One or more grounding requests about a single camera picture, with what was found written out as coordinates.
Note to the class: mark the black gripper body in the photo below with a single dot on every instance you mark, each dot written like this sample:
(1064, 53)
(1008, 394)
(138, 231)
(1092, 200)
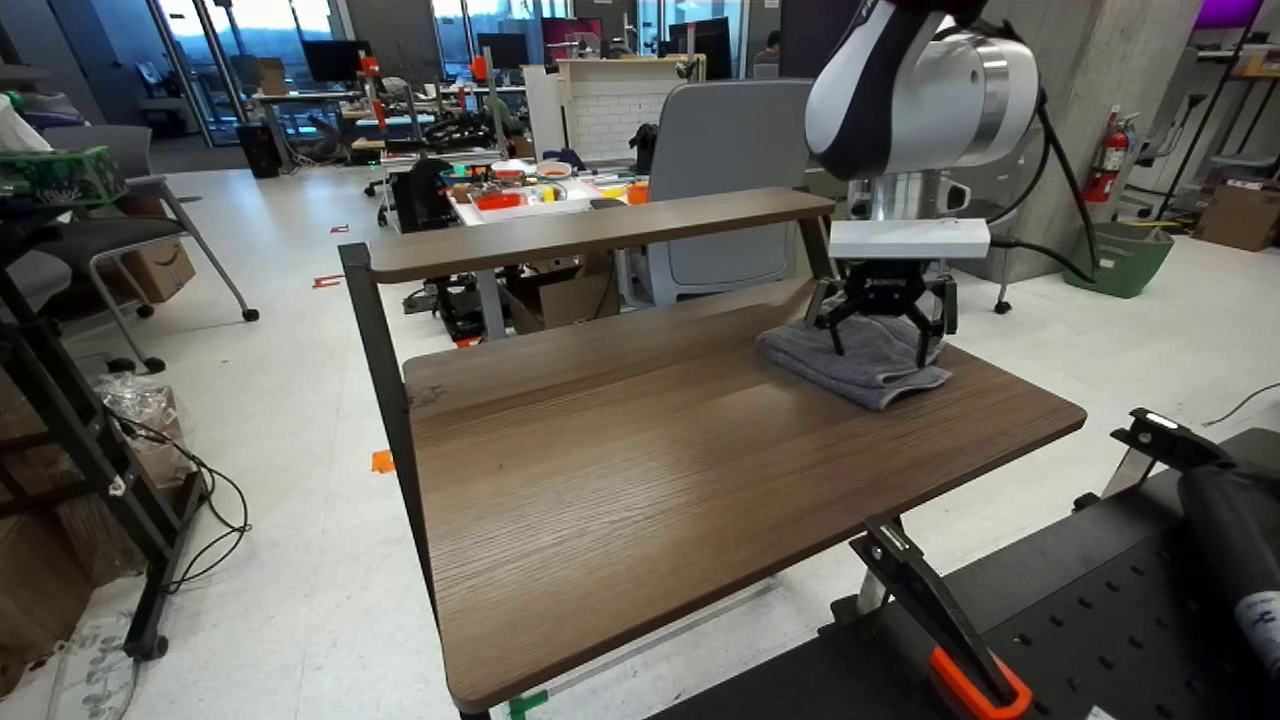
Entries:
(895, 287)

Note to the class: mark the grey towel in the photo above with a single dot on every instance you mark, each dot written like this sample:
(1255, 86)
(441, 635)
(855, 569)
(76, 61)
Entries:
(865, 380)

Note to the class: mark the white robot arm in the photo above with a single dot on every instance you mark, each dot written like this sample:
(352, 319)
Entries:
(961, 95)

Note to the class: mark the grey partition panel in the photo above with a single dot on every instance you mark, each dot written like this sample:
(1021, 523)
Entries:
(732, 162)

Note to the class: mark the green basket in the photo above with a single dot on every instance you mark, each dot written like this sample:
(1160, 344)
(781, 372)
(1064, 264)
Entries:
(1124, 262)

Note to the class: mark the red fire extinguisher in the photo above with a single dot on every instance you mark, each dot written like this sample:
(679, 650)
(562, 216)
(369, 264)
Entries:
(1111, 162)

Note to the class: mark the wooden table with shelf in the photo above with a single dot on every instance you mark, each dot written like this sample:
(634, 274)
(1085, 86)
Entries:
(642, 480)

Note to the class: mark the bar clamp with silver jaw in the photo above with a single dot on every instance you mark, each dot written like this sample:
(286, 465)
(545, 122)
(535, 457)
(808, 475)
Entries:
(1160, 439)

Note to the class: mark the cardboard box under shelf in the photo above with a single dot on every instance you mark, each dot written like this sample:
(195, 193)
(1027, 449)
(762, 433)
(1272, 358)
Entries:
(562, 296)

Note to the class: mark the black computer monitor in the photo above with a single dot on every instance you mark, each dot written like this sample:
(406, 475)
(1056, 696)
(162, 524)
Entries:
(328, 61)
(506, 53)
(701, 45)

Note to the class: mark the white board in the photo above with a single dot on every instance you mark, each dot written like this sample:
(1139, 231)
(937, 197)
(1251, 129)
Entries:
(614, 106)

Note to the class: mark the cluttered white work table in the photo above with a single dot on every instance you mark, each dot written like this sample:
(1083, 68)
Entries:
(545, 193)

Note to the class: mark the cardboard box by pillar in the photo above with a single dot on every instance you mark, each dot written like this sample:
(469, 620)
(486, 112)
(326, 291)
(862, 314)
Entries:
(1242, 212)

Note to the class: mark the black perforated platform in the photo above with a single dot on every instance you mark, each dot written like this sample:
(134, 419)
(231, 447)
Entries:
(1092, 627)

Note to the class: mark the black cylinder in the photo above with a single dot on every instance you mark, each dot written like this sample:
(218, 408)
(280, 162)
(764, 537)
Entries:
(1235, 544)

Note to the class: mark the black office chair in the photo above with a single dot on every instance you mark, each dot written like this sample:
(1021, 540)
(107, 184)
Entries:
(425, 197)

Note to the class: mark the black bin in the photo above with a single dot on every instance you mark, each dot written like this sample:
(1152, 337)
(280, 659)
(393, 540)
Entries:
(263, 149)

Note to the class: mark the cardboard box under chair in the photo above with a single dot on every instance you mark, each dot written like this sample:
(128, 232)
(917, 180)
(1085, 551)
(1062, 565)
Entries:
(157, 269)

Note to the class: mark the clear plastic bag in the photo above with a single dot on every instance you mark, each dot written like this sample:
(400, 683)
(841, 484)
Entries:
(134, 400)

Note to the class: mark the grey chair with wheels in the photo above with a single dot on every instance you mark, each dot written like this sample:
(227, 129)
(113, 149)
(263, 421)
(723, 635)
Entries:
(121, 226)

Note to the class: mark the black metal rack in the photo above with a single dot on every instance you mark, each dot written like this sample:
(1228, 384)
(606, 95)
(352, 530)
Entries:
(75, 425)

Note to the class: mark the green crate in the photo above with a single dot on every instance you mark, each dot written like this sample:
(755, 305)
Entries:
(61, 180)

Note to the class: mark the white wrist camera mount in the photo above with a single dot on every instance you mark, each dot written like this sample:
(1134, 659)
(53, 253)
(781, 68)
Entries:
(904, 241)

